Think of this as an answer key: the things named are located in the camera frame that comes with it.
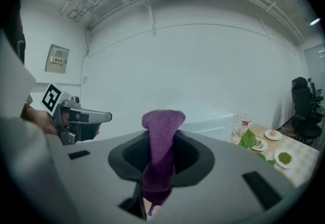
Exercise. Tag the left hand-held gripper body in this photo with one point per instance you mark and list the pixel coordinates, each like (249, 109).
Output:
(54, 98)

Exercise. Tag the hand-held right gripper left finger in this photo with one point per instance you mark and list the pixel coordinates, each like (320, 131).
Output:
(101, 179)

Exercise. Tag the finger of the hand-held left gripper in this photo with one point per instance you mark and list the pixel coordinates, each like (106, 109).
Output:
(97, 116)
(87, 130)

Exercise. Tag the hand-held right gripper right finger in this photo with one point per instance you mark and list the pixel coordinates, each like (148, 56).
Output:
(228, 174)

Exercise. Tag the purple cloth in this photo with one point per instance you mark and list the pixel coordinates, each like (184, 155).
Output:
(162, 146)

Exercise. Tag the person's left hand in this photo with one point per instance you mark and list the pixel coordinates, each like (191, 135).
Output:
(65, 120)

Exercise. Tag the green leafy vegetable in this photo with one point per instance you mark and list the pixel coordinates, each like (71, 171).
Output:
(247, 139)

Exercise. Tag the clear drinking glass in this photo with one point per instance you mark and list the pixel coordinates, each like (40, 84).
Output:
(236, 126)
(257, 141)

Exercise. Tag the white round plate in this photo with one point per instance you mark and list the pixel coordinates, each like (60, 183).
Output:
(278, 137)
(264, 145)
(276, 158)

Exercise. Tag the clear plastic water bottle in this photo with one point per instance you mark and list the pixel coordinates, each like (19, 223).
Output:
(245, 124)

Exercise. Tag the pile of green peas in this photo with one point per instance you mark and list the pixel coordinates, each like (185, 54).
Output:
(285, 157)

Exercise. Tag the brown egg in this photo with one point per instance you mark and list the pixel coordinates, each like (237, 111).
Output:
(273, 133)

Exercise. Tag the person's black clothed torso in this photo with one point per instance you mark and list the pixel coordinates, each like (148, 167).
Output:
(17, 40)

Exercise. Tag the beige checked tablecloth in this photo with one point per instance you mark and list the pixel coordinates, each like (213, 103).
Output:
(302, 152)

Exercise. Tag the black office chair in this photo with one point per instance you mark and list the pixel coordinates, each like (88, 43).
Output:
(318, 98)
(300, 101)

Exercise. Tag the rectangular ceiling light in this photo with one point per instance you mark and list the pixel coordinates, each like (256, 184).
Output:
(315, 21)

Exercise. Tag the beige wall electrical box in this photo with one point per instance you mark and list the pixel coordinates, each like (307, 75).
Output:
(57, 59)

